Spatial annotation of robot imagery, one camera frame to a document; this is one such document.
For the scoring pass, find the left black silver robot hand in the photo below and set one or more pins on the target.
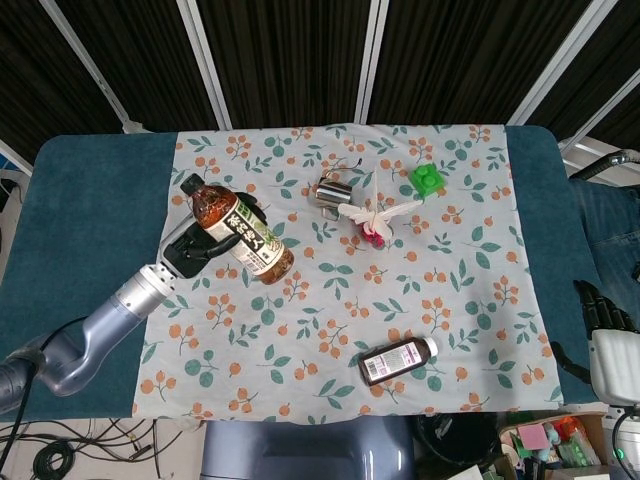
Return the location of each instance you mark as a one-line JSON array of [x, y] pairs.
[[185, 250]]

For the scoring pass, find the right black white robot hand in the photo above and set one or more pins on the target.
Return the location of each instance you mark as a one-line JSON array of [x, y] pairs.
[[617, 360]]

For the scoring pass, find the brown tea bottle green label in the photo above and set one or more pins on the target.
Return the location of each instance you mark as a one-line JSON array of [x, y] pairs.
[[215, 205]]

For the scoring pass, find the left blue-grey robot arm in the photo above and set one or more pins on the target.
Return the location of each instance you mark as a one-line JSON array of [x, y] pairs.
[[110, 320]]

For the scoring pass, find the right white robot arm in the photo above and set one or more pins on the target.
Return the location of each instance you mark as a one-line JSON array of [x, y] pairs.
[[631, 435]]

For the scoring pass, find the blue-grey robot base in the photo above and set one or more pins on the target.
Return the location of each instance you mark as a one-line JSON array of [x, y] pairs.
[[300, 450]]

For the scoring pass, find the brown medicine bottle white cap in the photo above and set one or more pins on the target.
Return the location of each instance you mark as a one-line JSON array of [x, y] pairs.
[[395, 361]]

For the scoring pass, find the cardboard box with clutter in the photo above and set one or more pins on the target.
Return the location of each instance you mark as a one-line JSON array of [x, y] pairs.
[[555, 445]]

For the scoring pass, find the teal table cover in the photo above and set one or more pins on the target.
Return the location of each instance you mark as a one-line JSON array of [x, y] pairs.
[[90, 200]]

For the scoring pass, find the blue denim fabric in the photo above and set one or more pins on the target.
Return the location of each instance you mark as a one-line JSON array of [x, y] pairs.
[[612, 240]]

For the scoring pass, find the stainless steel cup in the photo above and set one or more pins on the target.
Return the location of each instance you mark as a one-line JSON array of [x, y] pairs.
[[334, 192]]

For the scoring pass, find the floral leaf print cloth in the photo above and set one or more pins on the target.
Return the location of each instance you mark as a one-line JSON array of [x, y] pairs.
[[350, 310]]

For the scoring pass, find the black waste bin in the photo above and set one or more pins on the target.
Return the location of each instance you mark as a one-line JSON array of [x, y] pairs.
[[457, 442]]

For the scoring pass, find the white feather shuttlecock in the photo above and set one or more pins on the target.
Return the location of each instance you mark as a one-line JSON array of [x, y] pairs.
[[375, 215]]

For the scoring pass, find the black pleated partition screen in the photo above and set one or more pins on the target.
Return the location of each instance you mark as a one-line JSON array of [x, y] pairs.
[[295, 55]]

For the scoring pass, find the green toy building block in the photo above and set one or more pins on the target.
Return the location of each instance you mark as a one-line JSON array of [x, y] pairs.
[[426, 180]]

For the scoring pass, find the aluminium partition post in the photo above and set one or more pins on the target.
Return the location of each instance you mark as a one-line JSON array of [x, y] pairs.
[[205, 60], [371, 60], [15, 157], [562, 60], [85, 55], [600, 113]]

